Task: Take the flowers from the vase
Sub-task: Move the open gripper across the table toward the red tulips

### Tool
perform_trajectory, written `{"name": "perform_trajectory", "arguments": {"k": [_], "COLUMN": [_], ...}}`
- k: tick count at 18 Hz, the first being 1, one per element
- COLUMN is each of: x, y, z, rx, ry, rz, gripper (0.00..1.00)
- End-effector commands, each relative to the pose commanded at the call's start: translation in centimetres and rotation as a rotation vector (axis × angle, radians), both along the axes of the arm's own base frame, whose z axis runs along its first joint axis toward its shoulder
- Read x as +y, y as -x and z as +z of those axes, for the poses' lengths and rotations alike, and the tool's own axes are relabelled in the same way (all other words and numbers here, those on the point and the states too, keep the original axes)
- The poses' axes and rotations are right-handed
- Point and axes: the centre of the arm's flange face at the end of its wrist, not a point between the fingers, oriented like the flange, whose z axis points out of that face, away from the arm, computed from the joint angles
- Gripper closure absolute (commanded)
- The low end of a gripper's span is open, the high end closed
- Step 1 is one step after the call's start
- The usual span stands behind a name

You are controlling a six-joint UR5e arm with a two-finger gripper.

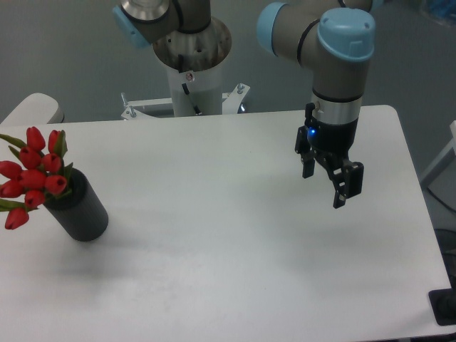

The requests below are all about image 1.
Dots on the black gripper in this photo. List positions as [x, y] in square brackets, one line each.
[328, 144]

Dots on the red tulip bouquet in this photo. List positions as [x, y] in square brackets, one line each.
[38, 177]

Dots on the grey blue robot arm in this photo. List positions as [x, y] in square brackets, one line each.
[333, 39]

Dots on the dark grey ribbed vase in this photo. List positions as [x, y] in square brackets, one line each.
[80, 213]

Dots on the white chair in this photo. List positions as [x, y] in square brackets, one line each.
[36, 109]

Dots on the white side table frame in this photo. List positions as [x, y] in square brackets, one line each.
[440, 162]

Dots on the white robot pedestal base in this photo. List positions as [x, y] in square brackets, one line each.
[194, 64]

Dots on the black cable grommet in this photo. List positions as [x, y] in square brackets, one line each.
[443, 306]

